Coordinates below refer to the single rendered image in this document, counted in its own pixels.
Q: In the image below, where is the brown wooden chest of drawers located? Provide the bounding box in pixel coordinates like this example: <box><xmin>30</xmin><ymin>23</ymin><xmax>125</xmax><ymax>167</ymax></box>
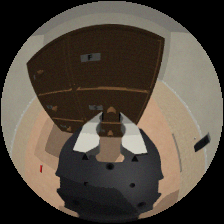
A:
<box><xmin>26</xmin><ymin>24</ymin><xmax>165</xmax><ymax>131</ymax></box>

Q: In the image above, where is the dark brown wooden drawer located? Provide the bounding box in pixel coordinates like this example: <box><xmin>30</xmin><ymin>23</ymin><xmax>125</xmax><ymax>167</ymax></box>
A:
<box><xmin>98</xmin><ymin>122</ymin><xmax>123</xmax><ymax>137</ymax></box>
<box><xmin>28</xmin><ymin>40</ymin><xmax>70</xmax><ymax>93</ymax></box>
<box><xmin>69</xmin><ymin>30</ymin><xmax>160</xmax><ymax>88</ymax></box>
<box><xmin>38</xmin><ymin>88</ymin><xmax>82</xmax><ymax>119</ymax></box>
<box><xmin>76</xmin><ymin>86</ymin><xmax>148</xmax><ymax>121</ymax></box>
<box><xmin>52</xmin><ymin>118</ymin><xmax>85</xmax><ymax>133</ymax></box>

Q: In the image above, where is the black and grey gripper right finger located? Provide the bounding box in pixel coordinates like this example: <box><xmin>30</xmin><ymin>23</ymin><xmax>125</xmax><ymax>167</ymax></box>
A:
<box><xmin>119</xmin><ymin>113</ymin><xmax>164</xmax><ymax>180</ymax></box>

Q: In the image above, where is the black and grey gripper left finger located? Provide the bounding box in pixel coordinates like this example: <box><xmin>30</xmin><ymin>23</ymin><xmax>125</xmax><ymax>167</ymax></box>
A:
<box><xmin>55</xmin><ymin>112</ymin><xmax>104</xmax><ymax>177</ymax></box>

